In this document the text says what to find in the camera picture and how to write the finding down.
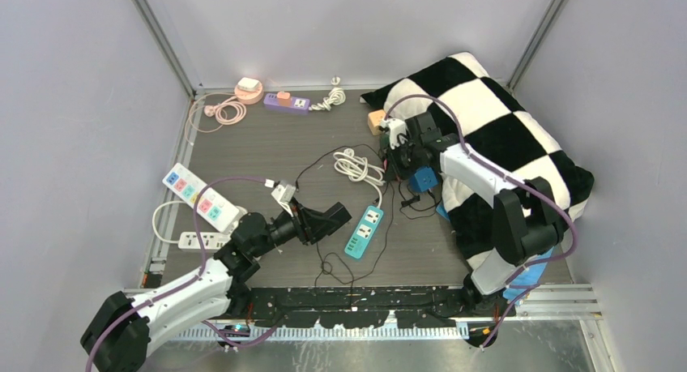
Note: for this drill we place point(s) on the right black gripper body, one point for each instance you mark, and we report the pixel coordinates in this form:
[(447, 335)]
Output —
[(405, 160)]

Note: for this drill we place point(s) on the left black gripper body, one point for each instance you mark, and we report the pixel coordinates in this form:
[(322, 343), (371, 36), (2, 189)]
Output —
[(299, 220)]

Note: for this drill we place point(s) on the black power adapter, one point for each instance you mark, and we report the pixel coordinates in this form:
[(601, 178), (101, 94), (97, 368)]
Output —
[(330, 222)]

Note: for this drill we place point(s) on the blue cube socket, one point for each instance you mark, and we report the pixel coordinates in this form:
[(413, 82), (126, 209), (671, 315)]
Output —
[(424, 179)]

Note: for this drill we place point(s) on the teal usb power strip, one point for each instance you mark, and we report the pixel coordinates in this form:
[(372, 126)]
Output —
[(364, 232)]

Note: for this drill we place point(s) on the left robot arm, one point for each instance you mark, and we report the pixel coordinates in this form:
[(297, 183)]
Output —
[(126, 330)]

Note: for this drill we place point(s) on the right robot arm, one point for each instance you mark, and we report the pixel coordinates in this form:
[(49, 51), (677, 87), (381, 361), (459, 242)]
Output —
[(525, 220)]

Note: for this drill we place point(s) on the orange cube socket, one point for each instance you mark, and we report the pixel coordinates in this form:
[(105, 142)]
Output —
[(374, 121)]

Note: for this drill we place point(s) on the orange small plug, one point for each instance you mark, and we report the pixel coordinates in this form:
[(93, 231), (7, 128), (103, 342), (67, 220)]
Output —
[(284, 98)]

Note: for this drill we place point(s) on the pink round socket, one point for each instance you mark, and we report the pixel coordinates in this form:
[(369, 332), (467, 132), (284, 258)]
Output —
[(249, 96)]

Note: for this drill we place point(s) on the checkered black white pillow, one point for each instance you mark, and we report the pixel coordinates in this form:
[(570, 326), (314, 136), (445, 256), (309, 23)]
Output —
[(461, 96)]

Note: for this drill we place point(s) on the purple power strip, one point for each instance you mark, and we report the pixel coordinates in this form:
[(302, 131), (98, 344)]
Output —
[(298, 105)]

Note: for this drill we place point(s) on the white charger block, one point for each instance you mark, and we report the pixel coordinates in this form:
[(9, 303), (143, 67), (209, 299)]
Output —
[(248, 84)]

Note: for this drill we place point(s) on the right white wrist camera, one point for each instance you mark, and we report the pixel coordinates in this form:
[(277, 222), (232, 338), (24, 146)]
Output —
[(396, 131)]

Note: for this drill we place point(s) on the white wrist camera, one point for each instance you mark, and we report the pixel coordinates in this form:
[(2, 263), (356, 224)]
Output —
[(283, 194), (396, 131)]

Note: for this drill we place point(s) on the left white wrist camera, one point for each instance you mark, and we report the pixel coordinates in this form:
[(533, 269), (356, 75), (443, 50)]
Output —
[(283, 194)]

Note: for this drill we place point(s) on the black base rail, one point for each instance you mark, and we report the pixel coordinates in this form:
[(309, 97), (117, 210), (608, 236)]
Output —
[(360, 307)]

